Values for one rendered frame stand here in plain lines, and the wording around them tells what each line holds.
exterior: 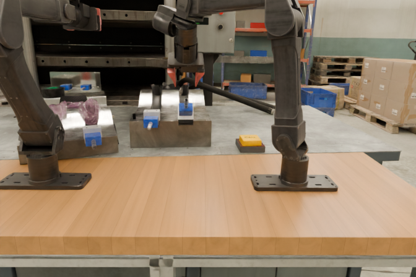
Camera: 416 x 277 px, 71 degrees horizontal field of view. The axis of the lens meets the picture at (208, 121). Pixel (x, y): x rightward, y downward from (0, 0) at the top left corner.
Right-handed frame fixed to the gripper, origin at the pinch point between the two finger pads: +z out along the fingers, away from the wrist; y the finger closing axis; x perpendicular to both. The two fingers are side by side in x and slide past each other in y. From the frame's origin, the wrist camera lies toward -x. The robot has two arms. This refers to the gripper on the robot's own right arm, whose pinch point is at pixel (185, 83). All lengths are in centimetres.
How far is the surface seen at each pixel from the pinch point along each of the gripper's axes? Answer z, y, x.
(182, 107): 4.6, 0.9, 6.2
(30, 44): 28, 79, -71
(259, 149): 13.4, -22.9, 16.2
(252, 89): 231, -118, -286
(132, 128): 11.6, 16.7, 8.3
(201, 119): 9.9, -5.1, 6.1
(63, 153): 11.7, 35.2, 17.6
